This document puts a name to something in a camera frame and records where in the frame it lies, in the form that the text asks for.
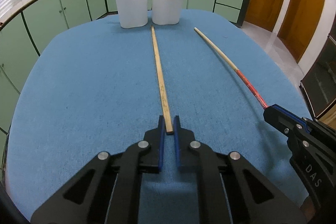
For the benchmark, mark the blue table mat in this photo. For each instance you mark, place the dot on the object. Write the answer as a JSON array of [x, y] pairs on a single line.
[[94, 88]]

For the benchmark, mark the right hand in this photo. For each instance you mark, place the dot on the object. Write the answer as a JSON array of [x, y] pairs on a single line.
[[308, 208]]

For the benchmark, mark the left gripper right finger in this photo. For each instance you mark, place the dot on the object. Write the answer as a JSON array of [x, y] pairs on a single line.
[[230, 188]]

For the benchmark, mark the plain bamboo chopstick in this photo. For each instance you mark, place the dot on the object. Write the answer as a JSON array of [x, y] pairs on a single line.
[[161, 85]]

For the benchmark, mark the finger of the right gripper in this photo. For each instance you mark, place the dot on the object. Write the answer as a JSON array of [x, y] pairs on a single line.
[[279, 115], [288, 131]]

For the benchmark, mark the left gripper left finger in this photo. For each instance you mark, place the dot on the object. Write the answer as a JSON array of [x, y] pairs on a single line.
[[107, 189]]

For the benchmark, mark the black oven appliance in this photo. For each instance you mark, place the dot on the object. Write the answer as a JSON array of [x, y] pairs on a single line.
[[318, 85]]

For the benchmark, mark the red handled chopstick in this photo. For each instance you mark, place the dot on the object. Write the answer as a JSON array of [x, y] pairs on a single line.
[[248, 84]]

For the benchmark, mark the green lower kitchen cabinets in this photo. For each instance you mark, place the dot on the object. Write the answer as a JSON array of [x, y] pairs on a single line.
[[25, 35]]

